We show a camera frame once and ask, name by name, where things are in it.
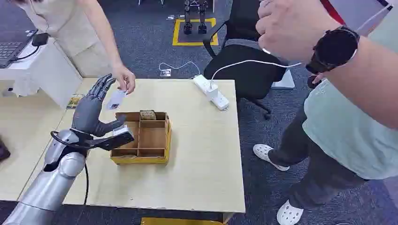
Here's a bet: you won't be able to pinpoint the dark laptop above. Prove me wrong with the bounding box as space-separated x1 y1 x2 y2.
0 29 38 69

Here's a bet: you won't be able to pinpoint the black cable on robot arm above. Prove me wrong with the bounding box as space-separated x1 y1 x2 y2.
50 130 94 206

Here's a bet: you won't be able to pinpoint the white stand base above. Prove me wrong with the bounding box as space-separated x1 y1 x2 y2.
271 69 296 90

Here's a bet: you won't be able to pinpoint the white cabinet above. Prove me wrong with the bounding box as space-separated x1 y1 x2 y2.
0 37 84 110

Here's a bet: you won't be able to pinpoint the left wrist camera on black bracket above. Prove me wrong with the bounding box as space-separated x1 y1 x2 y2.
83 124 135 152

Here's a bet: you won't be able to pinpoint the black wristwatch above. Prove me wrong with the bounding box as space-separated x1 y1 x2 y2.
305 26 361 75

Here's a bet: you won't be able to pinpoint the dark object at desk edge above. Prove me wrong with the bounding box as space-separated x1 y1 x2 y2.
0 137 11 163

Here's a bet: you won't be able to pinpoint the wooden card box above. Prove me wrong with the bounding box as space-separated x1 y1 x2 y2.
110 111 173 165

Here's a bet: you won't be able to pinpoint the yellow box edge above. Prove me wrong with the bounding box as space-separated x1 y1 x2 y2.
140 217 225 225

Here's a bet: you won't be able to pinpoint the white card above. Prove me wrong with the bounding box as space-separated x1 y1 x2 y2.
106 90 128 112

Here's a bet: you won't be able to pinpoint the black office chair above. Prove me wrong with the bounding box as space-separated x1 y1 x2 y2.
202 0 289 121

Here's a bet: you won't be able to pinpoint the person in pale green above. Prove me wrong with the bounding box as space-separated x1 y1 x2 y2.
253 0 398 225

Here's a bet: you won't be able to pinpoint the white power strip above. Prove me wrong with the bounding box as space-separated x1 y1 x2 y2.
192 74 230 112

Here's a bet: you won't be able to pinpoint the person's hand holding card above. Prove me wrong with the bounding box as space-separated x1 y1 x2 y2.
111 63 137 95

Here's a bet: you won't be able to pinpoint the person in beige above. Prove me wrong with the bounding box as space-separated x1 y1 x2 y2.
11 0 137 95

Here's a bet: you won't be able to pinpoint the floor socket with white cable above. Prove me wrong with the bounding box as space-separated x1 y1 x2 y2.
158 60 201 79

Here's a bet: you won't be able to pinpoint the white clog shoe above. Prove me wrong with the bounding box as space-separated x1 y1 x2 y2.
276 200 305 225
252 143 291 173

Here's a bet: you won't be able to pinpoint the black robot legs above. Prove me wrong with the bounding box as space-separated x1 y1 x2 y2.
183 0 209 35

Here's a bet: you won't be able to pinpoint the black power adapter with cable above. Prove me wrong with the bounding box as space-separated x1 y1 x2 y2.
9 32 50 62

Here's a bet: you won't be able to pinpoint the person's hand with watch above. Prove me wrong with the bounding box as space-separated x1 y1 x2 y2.
255 0 343 63

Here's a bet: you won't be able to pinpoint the colourful printed booklet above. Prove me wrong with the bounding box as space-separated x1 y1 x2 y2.
66 93 85 110

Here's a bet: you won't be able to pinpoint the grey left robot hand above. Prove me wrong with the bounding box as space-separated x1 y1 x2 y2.
71 74 127 137

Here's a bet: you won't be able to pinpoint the white charger with cable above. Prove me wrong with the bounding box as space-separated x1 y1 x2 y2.
206 60 303 101

